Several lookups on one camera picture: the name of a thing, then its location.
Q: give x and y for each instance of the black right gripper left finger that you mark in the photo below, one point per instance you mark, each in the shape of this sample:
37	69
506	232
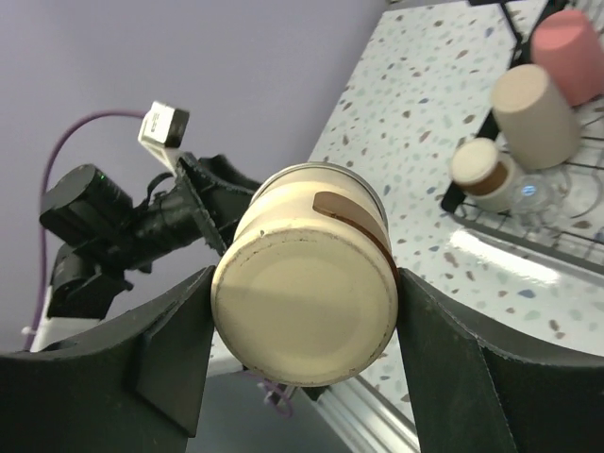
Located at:
132	384

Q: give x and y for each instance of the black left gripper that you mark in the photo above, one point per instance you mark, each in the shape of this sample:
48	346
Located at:
205	204

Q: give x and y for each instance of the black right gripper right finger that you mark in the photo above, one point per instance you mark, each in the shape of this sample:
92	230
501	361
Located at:
477	385

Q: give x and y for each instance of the steel cup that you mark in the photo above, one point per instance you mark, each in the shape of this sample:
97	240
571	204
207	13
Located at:
485	173
307	293

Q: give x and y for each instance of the clear glass cup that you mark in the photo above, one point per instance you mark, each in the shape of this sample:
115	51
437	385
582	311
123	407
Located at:
536	205

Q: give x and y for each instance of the beige plastic cup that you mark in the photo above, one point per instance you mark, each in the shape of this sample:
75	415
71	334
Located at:
539	127

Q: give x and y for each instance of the pink plastic cup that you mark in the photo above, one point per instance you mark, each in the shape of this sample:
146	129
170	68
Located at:
567	46

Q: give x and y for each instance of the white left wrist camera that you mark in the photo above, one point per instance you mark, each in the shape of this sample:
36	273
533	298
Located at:
162	132

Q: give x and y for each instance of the aluminium front mounting rail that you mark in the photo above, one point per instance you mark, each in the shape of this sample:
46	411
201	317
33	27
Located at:
364	420

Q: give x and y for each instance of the black wire dish rack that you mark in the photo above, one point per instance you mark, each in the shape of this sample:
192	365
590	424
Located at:
579	180

